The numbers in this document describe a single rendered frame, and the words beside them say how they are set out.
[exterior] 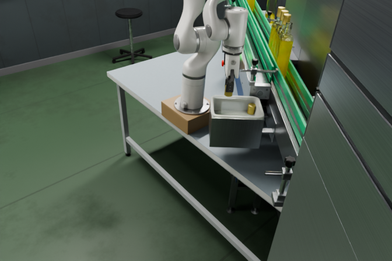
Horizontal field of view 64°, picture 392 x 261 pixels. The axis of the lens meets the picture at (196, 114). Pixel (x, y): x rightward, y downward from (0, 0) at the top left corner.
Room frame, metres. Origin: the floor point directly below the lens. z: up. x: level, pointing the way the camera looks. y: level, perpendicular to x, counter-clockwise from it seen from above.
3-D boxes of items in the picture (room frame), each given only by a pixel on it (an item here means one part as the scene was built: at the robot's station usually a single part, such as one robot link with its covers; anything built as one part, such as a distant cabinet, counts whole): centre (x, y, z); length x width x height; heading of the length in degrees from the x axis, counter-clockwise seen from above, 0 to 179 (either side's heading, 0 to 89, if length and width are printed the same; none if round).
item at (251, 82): (1.27, -0.27, 1.12); 0.17 x 0.03 x 0.12; 91
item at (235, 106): (1.15, -0.17, 0.97); 0.22 x 0.17 x 0.09; 91
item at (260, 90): (1.27, -0.29, 1.02); 0.09 x 0.04 x 0.07; 91
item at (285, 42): (1.38, -0.40, 1.16); 0.06 x 0.06 x 0.21; 0
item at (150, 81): (1.85, -0.47, 0.73); 1.58 x 1.52 x 0.04; 42
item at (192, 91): (1.41, 0.02, 0.93); 0.19 x 0.19 x 0.18
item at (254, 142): (1.15, -0.20, 0.92); 0.27 x 0.17 x 0.15; 91
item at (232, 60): (1.16, -0.13, 1.21); 0.10 x 0.07 x 0.11; 1
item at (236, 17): (1.16, -0.13, 1.36); 0.09 x 0.08 x 0.13; 116
